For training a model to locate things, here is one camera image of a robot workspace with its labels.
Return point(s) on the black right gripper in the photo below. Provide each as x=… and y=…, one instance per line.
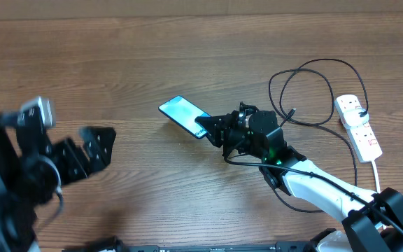
x=222, y=124

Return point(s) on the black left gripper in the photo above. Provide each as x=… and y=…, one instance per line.
x=99, y=152

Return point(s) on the Samsung Galaxy smartphone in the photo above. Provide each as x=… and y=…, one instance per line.
x=184, y=113

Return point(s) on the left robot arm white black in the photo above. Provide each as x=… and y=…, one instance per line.
x=22, y=189

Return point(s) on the white USB charger adapter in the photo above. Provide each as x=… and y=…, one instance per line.
x=354, y=118

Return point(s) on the white power strip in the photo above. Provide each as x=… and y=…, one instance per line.
x=362, y=137

